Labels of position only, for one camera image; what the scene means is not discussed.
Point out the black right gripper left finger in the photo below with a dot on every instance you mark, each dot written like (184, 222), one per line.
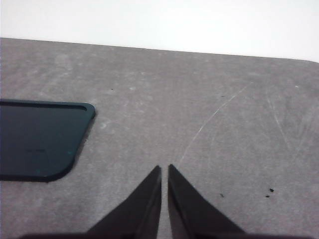
(139, 214)

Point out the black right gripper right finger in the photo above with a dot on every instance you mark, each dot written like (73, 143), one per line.
(189, 214)

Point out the dark green rectangular tray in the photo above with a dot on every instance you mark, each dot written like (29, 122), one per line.
(37, 139)

